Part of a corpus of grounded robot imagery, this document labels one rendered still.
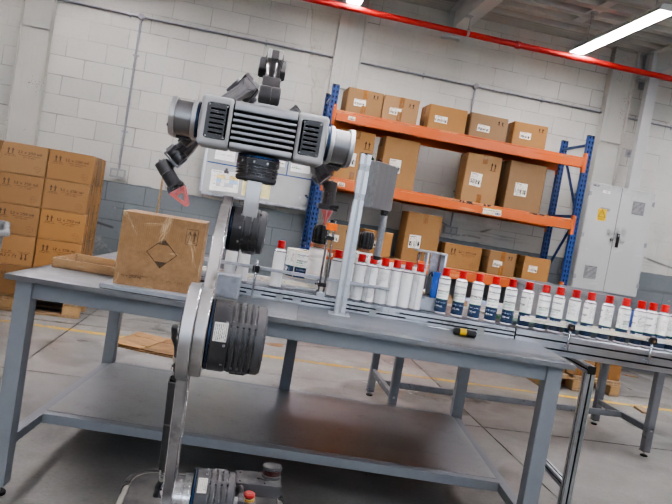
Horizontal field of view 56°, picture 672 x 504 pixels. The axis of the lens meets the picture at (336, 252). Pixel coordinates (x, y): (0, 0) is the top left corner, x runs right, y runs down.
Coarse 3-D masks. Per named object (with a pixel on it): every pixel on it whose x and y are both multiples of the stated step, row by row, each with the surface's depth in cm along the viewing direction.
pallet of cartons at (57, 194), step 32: (0, 160) 518; (32, 160) 523; (64, 160) 529; (96, 160) 546; (0, 192) 520; (32, 192) 526; (64, 192) 531; (96, 192) 576; (32, 224) 528; (64, 224) 534; (96, 224) 613; (0, 256) 525; (32, 256) 530; (0, 288) 527
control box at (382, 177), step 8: (376, 168) 258; (384, 168) 261; (392, 168) 267; (368, 176) 260; (376, 176) 258; (384, 176) 262; (392, 176) 268; (368, 184) 260; (376, 184) 258; (384, 184) 263; (392, 184) 269; (368, 192) 259; (376, 192) 259; (384, 192) 265; (392, 192) 270; (368, 200) 259; (376, 200) 260; (384, 200) 266; (392, 200) 272; (376, 208) 262; (384, 208) 267
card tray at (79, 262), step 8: (64, 256) 271; (72, 256) 281; (80, 256) 286; (88, 256) 286; (56, 264) 260; (64, 264) 260; (72, 264) 260; (80, 264) 260; (88, 264) 261; (96, 264) 261; (104, 264) 286; (112, 264) 286; (88, 272) 261; (96, 272) 261; (104, 272) 261; (112, 272) 261
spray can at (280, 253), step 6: (282, 240) 277; (282, 246) 274; (276, 252) 274; (282, 252) 274; (276, 258) 274; (282, 258) 274; (276, 264) 274; (282, 264) 275; (270, 276) 276; (276, 276) 274; (270, 282) 275; (276, 282) 274
